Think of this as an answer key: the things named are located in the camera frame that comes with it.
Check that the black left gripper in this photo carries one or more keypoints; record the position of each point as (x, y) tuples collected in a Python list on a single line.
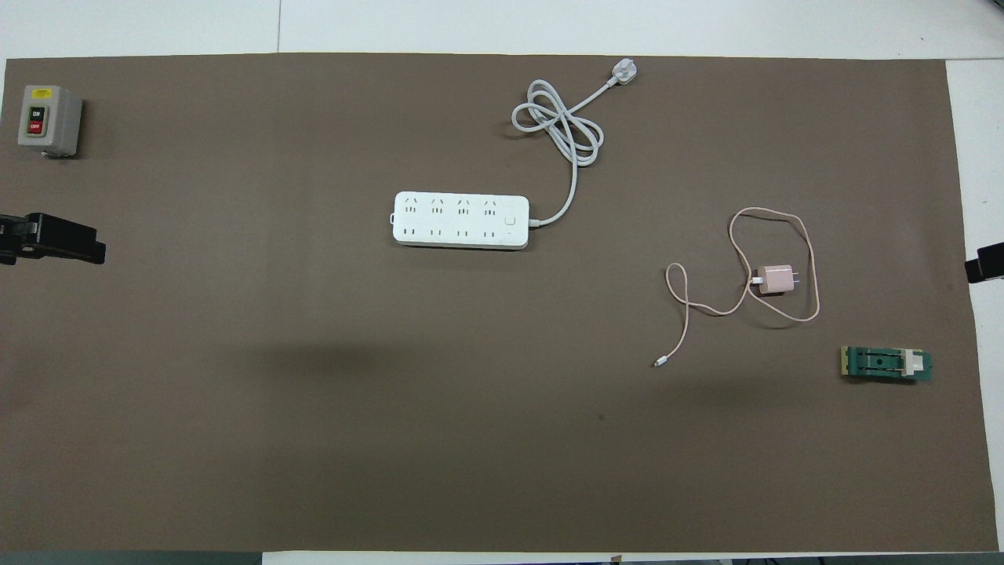
[(55, 239)]

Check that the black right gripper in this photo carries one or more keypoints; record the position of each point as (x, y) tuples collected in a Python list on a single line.
[(990, 263)]

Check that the pink usb charger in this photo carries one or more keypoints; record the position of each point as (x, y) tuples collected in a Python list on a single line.
[(776, 279)]

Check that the white power strip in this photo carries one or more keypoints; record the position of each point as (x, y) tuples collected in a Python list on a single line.
[(463, 221)]

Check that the brown table mat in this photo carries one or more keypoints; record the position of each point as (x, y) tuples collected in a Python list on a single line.
[(471, 431)]

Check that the grey on-off switch box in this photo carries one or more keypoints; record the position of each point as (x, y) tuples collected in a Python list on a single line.
[(49, 118)]

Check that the green knife switch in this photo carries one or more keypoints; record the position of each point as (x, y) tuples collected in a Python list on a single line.
[(878, 363)]

